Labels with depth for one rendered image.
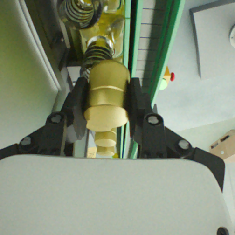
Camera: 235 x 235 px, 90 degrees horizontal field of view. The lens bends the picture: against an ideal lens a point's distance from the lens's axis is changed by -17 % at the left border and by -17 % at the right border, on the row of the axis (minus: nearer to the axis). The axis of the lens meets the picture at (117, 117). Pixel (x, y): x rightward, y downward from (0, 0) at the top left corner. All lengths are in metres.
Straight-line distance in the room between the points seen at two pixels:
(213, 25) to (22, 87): 0.55
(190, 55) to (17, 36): 0.58
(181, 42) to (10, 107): 0.56
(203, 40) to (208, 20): 0.07
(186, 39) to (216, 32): 0.11
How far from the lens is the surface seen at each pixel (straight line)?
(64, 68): 0.47
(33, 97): 0.27
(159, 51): 0.40
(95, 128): 0.17
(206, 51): 0.61
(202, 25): 0.55
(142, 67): 0.46
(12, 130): 0.23
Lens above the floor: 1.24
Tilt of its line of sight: 31 degrees down
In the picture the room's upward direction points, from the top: 179 degrees counter-clockwise
